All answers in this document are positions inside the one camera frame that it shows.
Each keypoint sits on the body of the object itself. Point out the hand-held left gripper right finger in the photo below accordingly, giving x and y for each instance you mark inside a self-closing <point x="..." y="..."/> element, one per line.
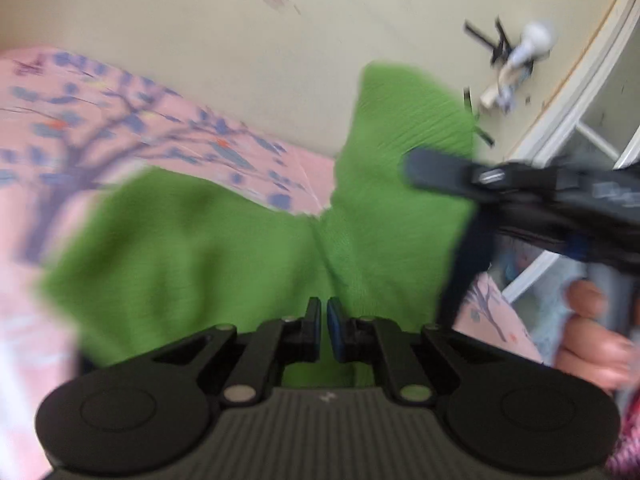
<point x="334" y="330"/>

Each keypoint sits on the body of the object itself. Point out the white wall charger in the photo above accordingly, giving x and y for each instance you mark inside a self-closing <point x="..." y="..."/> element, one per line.
<point x="530" y="45"/>

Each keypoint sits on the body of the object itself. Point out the pink tree-print bedsheet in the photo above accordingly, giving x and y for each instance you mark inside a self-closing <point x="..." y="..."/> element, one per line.
<point x="125" y="110"/>

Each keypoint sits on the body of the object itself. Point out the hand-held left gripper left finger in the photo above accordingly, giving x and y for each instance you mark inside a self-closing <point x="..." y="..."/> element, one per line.
<point x="315" y="327"/>

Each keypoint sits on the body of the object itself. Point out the person's pink patterned clothing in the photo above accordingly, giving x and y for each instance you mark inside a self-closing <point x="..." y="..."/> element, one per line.
<point x="625" y="455"/>

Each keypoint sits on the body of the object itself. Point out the person's right hand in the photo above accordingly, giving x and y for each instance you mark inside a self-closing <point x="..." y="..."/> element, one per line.
<point x="585" y="355"/>

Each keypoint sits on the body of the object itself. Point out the green and black knit sweater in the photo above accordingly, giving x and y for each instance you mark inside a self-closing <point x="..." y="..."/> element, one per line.
<point x="200" y="260"/>

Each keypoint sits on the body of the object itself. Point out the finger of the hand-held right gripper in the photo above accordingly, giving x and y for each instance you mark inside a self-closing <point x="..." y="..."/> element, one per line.
<point x="440" y="170"/>

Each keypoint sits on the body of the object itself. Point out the white window frame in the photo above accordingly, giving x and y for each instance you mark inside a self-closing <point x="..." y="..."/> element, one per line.
<point x="565" y="125"/>

